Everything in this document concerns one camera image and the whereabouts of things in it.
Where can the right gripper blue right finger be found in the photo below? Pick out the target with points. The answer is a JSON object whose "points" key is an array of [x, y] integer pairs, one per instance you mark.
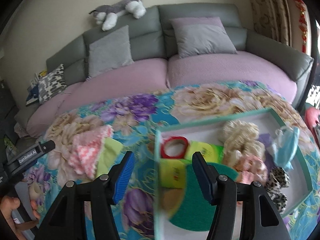
{"points": [[206, 176]]}

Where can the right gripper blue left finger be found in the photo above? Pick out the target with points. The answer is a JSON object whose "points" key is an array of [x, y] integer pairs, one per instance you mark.
{"points": [[122, 176]]}

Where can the green tissue pack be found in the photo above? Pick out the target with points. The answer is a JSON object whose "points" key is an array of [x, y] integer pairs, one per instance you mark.
{"points": [[172, 173], [211, 153]]}

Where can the beige powder puff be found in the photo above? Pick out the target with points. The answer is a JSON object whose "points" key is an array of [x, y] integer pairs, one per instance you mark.
{"points": [[171, 200]]}

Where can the red tape roll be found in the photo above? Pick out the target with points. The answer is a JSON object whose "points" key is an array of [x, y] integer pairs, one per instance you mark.
{"points": [[174, 147]]}

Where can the light green cloth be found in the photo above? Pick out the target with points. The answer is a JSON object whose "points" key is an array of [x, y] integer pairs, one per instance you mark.
{"points": [[110, 149]]}

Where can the cream lace scrunchie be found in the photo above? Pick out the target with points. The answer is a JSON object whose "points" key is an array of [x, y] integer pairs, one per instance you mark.
{"points": [[240, 139]]}

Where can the pink white fluffy cloth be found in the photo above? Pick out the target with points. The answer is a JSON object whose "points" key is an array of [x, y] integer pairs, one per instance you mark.
{"points": [[86, 150]]}

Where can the black white leopard scrunchie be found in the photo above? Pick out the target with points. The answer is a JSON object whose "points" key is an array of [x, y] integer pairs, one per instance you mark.
{"points": [[278, 179]]}

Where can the blue face mask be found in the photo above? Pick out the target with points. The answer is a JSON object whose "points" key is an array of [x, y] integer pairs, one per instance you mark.
{"points": [[284, 146]]}

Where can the green yellow sponge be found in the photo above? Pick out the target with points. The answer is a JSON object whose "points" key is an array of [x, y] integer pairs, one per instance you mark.
{"points": [[194, 212]]}

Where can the purple tissue pack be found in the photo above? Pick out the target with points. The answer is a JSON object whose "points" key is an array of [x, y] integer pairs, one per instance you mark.
{"points": [[266, 139]]}

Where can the person's left hand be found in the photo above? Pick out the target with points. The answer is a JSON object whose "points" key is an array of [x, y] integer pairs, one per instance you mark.
{"points": [[8, 204]]}

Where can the pink sofa seat cover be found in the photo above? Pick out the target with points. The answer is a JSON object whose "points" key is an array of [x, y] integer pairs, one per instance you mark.
{"points": [[150, 75]]}

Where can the blue book on sofa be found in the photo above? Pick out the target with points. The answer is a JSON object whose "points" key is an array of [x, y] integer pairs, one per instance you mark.
{"points": [[33, 95]]}

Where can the red plastic stool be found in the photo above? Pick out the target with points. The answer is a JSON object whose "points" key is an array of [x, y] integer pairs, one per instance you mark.
{"points": [[312, 121]]}

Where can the black white patterned pillow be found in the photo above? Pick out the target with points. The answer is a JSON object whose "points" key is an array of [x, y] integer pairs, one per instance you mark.
{"points": [[52, 84]]}

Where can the grey purple right cushion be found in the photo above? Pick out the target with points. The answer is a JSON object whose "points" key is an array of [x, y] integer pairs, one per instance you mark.
{"points": [[201, 35]]}

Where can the grey left cushion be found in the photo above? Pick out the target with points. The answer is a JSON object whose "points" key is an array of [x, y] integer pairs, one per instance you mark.
{"points": [[111, 52]]}

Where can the grey sofa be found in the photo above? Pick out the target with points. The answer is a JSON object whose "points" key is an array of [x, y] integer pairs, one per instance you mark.
{"points": [[171, 45]]}

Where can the patterned beige curtain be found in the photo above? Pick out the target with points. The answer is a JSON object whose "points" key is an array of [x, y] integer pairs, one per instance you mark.
{"points": [[271, 18]]}

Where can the grey white plush dog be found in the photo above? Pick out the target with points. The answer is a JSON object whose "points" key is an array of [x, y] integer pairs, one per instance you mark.
{"points": [[107, 15]]}

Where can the red hanging decoration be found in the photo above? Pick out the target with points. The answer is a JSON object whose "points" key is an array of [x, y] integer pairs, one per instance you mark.
{"points": [[300, 26]]}

